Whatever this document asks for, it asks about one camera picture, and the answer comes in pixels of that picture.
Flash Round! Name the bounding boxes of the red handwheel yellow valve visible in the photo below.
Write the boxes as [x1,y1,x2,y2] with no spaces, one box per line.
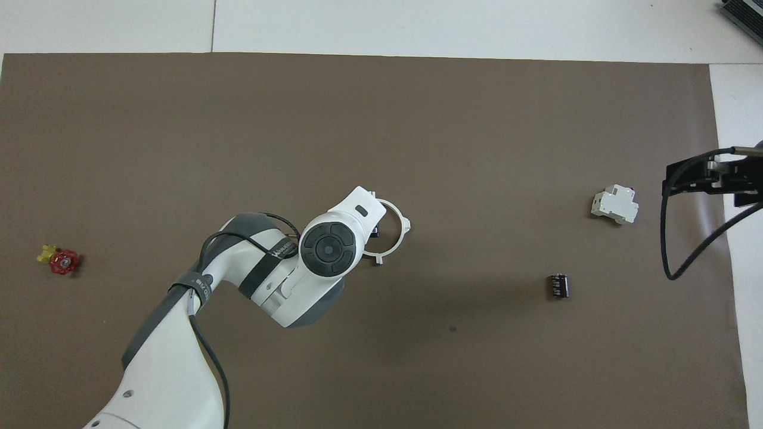
[36,243,80,276]

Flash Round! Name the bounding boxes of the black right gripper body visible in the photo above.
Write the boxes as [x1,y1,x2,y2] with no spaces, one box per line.
[677,152,763,208]

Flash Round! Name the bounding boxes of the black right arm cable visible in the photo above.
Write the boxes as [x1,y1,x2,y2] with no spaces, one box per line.
[659,148,763,281]

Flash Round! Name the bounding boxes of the white circuit breaker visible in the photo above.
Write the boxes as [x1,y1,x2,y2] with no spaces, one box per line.
[590,185,640,226]

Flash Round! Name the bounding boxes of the grey ribbed device box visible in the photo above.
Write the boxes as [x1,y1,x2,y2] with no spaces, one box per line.
[717,0,763,47]

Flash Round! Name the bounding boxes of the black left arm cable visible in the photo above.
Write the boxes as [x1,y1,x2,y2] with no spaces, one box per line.
[190,212,300,429]

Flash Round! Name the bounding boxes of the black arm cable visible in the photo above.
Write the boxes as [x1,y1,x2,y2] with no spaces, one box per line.
[659,148,763,281]
[190,212,300,429]

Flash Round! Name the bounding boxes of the brown table mat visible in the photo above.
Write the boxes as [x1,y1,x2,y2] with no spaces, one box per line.
[0,52,750,429]

